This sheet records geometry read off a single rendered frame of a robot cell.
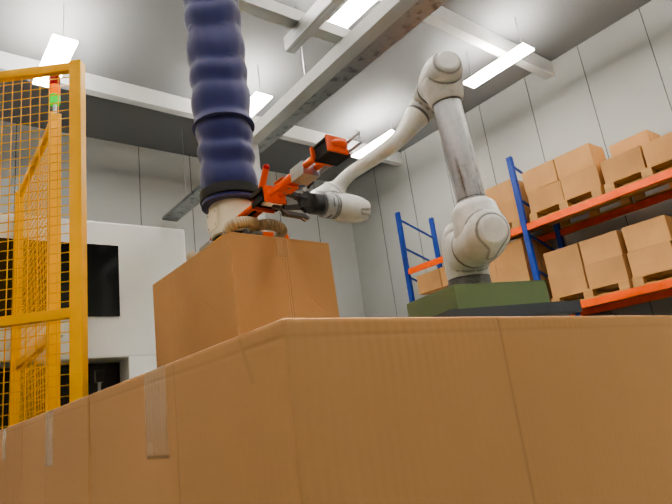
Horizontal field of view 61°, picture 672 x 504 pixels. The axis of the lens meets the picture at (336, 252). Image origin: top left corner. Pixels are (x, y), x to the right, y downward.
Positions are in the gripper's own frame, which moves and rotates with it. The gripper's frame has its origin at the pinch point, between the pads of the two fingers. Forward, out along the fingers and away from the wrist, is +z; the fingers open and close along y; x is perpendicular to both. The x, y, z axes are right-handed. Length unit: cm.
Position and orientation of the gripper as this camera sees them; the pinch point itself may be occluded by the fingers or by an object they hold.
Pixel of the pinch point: (270, 197)
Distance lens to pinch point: 191.0
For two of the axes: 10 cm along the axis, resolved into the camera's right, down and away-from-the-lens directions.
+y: 1.3, 9.5, -2.7
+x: -5.8, 2.9, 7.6
